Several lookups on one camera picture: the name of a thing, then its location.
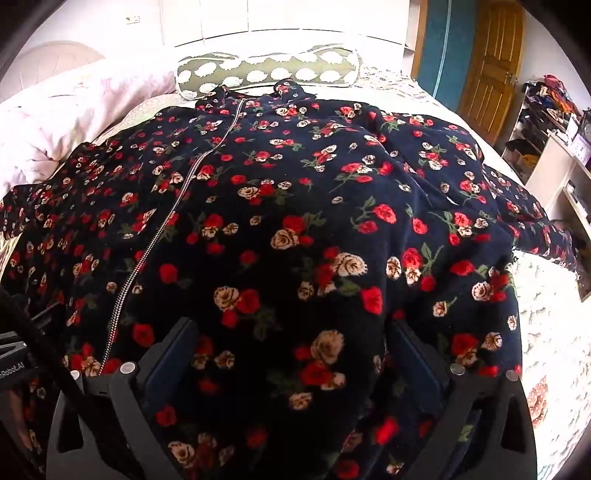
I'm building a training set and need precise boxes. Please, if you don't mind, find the pile of colourful clothes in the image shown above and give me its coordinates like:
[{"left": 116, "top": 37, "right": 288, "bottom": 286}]
[{"left": 522, "top": 74, "right": 583, "bottom": 121}]

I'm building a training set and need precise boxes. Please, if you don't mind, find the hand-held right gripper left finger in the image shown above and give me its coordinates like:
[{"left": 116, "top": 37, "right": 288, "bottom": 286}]
[{"left": 46, "top": 318, "right": 200, "bottom": 480}]

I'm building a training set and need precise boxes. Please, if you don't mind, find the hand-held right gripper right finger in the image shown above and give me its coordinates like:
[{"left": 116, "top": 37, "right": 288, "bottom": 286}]
[{"left": 392, "top": 319, "right": 539, "bottom": 480}]

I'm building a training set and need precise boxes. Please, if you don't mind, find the pink floral blanket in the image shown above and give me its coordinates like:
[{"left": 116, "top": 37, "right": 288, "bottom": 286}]
[{"left": 0, "top": 58, "right": 182, "bottom": 199}]

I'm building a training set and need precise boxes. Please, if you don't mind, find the pink round headboard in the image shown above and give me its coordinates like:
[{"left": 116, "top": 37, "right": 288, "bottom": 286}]
[{"left": 14, "top": 41, "right": 107, "bottom": 75}]

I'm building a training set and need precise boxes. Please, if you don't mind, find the teal wall panel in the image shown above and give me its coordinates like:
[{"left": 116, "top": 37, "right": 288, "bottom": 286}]
[{"left": 417, "top": 0, "right": 479, "bottom": 105}]

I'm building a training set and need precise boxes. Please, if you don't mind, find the dark floral zip-up garment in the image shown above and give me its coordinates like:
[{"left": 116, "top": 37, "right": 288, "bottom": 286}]
[{"left": 0, "top": 79, "right": 580, "bottom": 480}]

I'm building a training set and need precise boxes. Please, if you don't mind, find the wooden door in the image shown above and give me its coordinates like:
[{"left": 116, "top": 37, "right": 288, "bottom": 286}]
[{"left": 456, "top": 0, "right": 528, "bottom": 145}]

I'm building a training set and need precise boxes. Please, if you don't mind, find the patterned bed quilt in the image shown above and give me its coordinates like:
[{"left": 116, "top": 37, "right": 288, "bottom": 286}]
[{"left": 0, "top": 65, "right": 591, "bottom": 480}]

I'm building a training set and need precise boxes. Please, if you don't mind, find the white shelf unit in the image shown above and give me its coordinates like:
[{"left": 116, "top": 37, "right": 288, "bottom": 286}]
[{"left": 501, "top": 79, "right": 591, "bottom": 302}]

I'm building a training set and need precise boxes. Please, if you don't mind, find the green hedgehog print pillow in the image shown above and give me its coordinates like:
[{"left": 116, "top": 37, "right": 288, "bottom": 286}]
[{"left": 177, "top": 46, "right": 365, "bottom": 100}]

